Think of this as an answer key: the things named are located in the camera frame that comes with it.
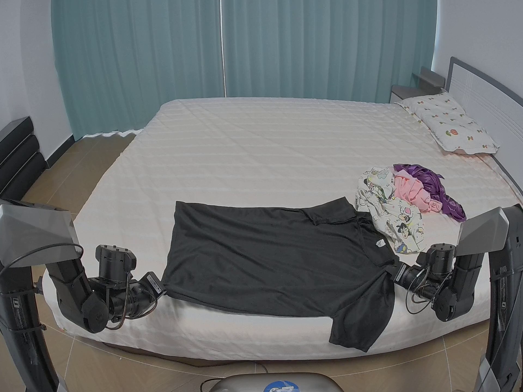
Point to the white printed garment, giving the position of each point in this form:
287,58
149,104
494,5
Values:
388,214

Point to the white printed pillow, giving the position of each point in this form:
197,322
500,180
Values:
449,123

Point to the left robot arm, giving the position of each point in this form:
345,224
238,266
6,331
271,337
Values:
36,235

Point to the pink garment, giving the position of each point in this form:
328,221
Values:
412,192

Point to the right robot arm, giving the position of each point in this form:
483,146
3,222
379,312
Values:
484,231

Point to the black polo shirt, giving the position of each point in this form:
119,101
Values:
265,259

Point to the black chest of drawers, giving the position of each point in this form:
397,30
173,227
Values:
18,153

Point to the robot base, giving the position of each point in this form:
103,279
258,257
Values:
278,384

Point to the blue-green curtain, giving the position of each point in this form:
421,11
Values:
139,55
327,35

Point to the purple garment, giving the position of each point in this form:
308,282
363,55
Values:
429,178

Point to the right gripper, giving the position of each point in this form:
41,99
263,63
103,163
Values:
406,277

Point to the bed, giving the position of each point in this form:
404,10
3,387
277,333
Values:
265,149

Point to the grey bedside table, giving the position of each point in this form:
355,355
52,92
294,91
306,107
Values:
408,91

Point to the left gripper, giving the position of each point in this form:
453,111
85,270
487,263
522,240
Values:
154,284

